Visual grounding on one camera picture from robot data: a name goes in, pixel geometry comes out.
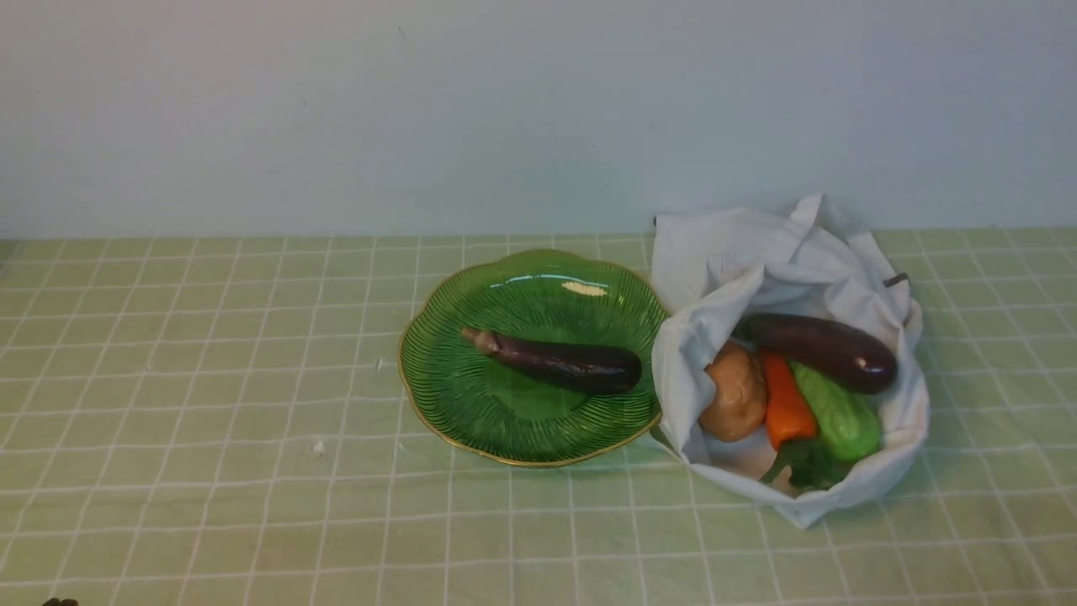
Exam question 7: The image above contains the white cloth bag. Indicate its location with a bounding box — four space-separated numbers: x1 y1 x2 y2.
651 194 931 529

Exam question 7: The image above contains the dark purple eggplant in bag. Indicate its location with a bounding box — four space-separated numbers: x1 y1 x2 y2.
732 313 899 395

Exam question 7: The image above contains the purple eggplant on plate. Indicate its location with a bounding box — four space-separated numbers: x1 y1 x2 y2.
460 326 643 396

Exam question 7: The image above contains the green glass plate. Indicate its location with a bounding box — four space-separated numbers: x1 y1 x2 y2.
398 249 668 467

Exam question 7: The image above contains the brown potato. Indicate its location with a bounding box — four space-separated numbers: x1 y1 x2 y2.
698 341 768 443

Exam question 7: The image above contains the orange pepper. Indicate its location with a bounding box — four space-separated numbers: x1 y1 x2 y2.
757 349 819 452

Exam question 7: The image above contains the dark green leafy vegetable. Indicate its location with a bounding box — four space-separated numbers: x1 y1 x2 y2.
759 438 853 492

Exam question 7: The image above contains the light green cucumber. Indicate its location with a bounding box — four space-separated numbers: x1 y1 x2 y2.
791 362 883 464

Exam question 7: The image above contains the green checkered tablecloth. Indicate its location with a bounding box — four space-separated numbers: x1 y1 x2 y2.
1 226 1076 605

